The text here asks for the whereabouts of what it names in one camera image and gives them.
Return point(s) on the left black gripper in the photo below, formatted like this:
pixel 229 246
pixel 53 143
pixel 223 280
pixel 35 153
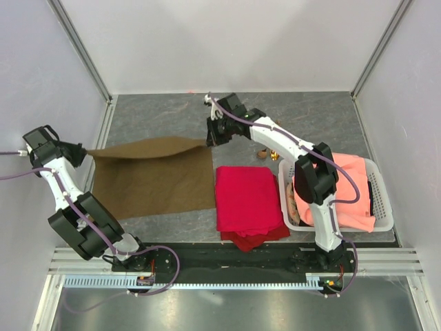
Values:
pixel 77 152

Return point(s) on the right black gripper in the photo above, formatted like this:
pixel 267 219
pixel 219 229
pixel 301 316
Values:
pixel 213 139

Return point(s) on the brown fabric napkin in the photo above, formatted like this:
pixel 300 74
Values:
pixel 156 176

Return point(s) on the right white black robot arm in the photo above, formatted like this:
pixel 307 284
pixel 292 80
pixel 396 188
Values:
pixel 315 174

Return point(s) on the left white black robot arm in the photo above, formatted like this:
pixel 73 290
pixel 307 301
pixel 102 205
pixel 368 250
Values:
pixel 80 219

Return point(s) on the copper brown spoon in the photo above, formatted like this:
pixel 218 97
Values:
pixel 262 154

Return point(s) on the gold spoon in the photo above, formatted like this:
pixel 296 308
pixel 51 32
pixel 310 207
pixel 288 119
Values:
pixel 274 156

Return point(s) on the red folded cloth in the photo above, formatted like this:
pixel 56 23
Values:
pixel 247 200

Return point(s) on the patterned cloth in basket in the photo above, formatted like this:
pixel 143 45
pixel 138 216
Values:
pixel 291 205

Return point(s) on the dark red cloth underneath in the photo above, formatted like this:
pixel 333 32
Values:
pixel 248 243

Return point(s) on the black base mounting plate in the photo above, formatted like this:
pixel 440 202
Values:
pixel 269 262

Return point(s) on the salmon pink cloth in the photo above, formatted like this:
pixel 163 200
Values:
pixel 349 215

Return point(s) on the black cloth in basket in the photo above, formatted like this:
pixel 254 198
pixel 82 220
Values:
pixel 370 198

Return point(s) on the white plastic basket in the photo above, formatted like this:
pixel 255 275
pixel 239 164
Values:
pixel 381 206

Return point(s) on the left aluminium corner post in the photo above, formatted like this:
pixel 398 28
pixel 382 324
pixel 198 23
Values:
pixel 67 24

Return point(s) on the aluminium corner post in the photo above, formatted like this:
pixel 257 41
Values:
pixel 381 46
pixel 67 24

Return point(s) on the grey slotted cable duct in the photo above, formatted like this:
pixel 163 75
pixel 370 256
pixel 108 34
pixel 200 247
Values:
pixel 138 283

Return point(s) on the right aluminium corner post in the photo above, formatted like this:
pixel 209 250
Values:
pixel 381 46

